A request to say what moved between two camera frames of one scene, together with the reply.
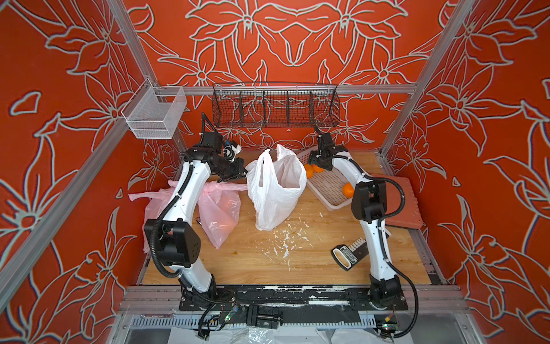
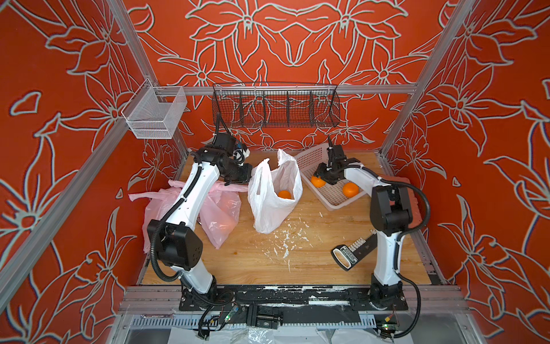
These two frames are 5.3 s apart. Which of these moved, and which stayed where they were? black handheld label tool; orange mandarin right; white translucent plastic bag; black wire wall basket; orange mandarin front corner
Moved: orange mandarin front corner; white translucent plastic bag
Stayed: black wire wall basket; orange mandarin right; black handheld label tool
